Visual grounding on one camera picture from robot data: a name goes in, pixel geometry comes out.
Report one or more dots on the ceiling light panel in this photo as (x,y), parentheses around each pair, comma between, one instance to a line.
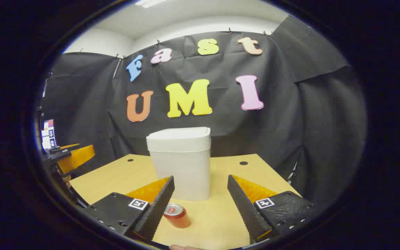
(149,2)

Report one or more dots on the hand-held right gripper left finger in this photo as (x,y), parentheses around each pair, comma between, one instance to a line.
(158,208)

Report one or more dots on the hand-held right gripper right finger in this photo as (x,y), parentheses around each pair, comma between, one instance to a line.
(245,208)

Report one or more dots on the white desktop garbage bin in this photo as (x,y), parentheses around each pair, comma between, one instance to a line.
(182,163)

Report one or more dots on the red pop can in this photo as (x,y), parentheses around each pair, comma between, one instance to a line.
(179,217)

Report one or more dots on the lit computer monitor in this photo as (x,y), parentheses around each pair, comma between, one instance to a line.
(49,139)

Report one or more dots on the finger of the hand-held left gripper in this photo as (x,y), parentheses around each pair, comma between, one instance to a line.
(78,156)
(59,151)

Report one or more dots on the wooden desktop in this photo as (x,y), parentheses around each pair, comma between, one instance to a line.
(217,222)

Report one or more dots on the black backdrop cloth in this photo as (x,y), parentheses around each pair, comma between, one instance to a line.
(272,132)

